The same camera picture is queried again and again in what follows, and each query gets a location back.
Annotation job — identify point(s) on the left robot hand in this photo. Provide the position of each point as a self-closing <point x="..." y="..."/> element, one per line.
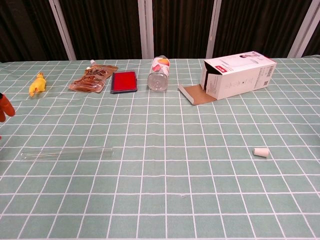
<point x="6" y="107"/>

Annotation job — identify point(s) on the glass test tube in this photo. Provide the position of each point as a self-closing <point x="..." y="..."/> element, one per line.
<point x="67" y="153"/>

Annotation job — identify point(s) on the white stopper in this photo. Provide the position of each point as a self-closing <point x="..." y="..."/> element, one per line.
<point x="261" y="153"/>

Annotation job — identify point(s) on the yellow rubber chicken toy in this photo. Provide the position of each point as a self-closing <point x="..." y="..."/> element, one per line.
<point x="37" y="85"/>

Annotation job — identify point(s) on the red ink pad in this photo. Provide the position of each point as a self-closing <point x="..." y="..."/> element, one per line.
<point x="123" y="81"/>

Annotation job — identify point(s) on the dark pleated curtain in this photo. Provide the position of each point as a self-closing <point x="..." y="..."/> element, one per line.
<point x="105" y="25"/>

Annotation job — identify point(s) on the clear plastic bottle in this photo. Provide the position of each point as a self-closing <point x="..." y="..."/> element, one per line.
<point x="157" y="80"/>

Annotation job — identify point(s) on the green checked tablecloth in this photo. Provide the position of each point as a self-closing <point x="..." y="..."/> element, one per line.
<point x="160" y="187"/>

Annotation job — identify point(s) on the white cardboard box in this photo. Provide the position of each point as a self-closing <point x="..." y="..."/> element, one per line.
<point x="237" y="75"/>

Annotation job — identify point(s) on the white metal frame post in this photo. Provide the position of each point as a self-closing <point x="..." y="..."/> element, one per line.
<point x="303" y="30"/>
<point x="216" y="30"/>
<point x="62" y="32"/>
<point x="145" y="30"/>

